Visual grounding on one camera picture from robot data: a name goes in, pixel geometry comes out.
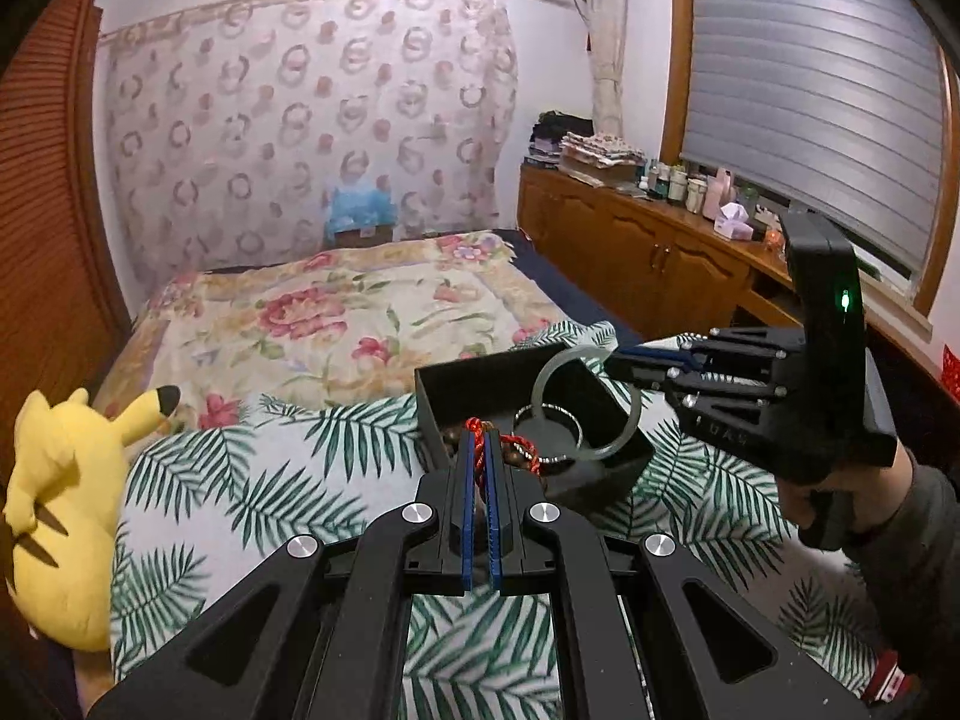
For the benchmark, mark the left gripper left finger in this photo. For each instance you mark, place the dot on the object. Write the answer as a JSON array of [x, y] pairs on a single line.
[[444, 561]]

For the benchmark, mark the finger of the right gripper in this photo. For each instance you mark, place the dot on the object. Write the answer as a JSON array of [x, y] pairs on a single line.
[[642, 356], [648, 374]]

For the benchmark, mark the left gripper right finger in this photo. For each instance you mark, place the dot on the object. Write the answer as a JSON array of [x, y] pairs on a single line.
[[517, 552]]

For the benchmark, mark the silver metal bangle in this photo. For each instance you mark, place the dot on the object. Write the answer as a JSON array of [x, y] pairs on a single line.
[[555, 433]]

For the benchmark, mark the pale green jade bangle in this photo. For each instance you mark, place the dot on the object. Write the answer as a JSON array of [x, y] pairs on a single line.
[[609, 413]]

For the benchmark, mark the black jewelry box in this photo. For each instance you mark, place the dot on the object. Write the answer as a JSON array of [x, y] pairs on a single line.
[[492, 389]]

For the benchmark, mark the right hand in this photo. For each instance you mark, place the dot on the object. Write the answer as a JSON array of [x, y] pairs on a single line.
[[876, 492]]

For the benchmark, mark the wooden sideboard cabinet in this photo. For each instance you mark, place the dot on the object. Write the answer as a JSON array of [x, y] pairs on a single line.
[[655, 267]]

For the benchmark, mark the pink tissue box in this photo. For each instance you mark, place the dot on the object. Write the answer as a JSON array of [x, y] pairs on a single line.
[[733, 223]]

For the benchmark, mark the stack of folded clothes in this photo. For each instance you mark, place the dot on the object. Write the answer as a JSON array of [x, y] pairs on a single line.
[[567, 143]]

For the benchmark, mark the palm leaf print cloth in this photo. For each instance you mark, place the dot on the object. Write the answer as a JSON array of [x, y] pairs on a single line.
[[568, 530]]

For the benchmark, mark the floral bed quilt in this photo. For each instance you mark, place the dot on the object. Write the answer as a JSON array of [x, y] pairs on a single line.
[[343, 326]]

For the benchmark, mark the grey window blind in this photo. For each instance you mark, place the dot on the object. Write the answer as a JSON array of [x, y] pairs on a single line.
[[833, 104]]

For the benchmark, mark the blue plush toy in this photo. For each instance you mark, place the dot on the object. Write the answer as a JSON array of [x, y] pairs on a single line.
[[358, 207]]

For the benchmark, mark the yellow pikachu plush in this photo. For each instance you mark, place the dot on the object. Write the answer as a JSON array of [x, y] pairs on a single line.
[[62, 508]]

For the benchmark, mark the wooden louvered wardrobe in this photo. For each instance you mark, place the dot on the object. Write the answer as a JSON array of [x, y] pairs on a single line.
[[63, 316]]

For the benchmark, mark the patterned lace curtain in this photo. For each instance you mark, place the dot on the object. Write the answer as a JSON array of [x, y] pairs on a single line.
[[230, 125]]

